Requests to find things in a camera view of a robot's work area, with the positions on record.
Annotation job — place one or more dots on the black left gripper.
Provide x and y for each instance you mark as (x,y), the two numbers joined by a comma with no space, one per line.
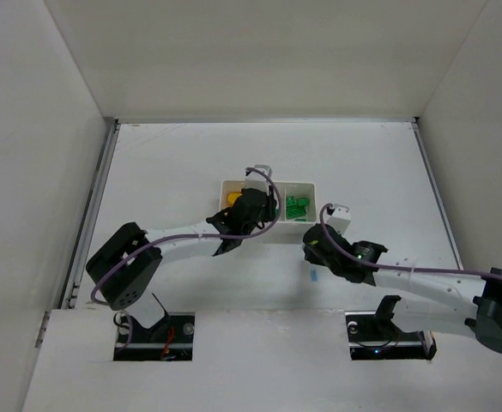
(255,206)

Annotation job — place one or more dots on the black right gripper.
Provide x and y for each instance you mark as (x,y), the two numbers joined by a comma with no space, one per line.
(316,247)

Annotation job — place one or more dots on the yellow oval butterfly lego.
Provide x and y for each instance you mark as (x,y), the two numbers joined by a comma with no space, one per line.
(232,198)

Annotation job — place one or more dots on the green lego plate piece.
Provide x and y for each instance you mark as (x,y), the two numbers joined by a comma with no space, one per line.
(296,212)

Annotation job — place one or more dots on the green square lego brick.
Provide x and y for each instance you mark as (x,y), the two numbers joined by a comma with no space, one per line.
(303,202)

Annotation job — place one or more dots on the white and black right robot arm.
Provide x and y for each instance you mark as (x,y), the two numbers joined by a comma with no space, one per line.
(456,302)

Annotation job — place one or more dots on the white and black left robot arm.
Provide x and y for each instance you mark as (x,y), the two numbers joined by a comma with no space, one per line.
(124,266)

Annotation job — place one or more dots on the white three-compartment container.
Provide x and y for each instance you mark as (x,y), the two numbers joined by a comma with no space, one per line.
(285,231)

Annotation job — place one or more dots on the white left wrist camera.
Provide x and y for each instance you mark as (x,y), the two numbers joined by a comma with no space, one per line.
(257,177)

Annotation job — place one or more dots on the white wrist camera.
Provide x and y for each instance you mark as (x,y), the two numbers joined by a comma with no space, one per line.
(257,177)
(336,216)

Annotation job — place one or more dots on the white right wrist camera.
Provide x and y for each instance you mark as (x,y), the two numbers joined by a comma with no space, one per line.
(336,216)

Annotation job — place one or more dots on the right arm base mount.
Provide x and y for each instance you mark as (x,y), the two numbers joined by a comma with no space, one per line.
(372,336)

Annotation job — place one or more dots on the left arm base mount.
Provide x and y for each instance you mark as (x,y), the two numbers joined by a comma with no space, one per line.
(147,331)

